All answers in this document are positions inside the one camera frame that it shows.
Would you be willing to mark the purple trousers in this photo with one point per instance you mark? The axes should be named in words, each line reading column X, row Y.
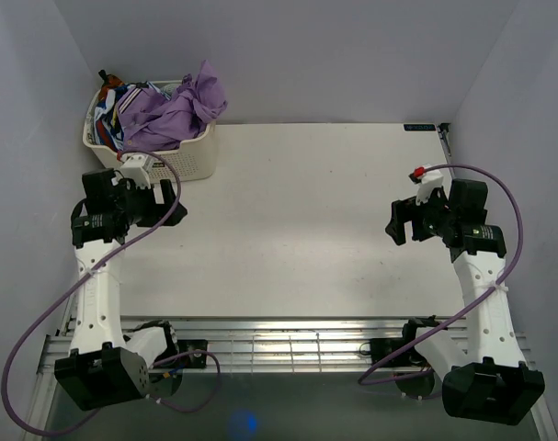
column 154, row 121

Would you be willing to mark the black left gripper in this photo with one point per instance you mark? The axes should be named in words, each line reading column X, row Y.
column 157, row 211

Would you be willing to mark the white grey garment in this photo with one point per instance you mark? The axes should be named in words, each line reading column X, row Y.
column 169, row 89

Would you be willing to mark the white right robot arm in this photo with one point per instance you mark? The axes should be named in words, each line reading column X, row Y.
column 490, row 380

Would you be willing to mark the blue table label sticker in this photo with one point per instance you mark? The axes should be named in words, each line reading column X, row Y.
column 419, row 127

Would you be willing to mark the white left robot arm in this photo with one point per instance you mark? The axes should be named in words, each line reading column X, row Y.
column 105, row 366

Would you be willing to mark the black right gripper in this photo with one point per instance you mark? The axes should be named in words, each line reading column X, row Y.
column 406, row 209

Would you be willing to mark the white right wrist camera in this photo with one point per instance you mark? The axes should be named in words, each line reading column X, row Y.
column 426, row 178

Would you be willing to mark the aluminium rail frame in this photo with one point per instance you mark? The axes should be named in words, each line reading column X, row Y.
column 283, row 264

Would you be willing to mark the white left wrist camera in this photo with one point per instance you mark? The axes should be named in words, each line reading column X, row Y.
column 137, row 167

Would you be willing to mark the blue white patterned garment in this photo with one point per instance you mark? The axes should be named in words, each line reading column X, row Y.
column 102, row 120

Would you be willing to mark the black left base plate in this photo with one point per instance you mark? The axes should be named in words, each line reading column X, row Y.
column 193, row 360

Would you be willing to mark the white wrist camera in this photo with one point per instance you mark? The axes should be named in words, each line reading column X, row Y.
column 137, row 167
column 426, row 178

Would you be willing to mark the orange black garment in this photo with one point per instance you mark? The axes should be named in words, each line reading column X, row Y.
column 110, row 82

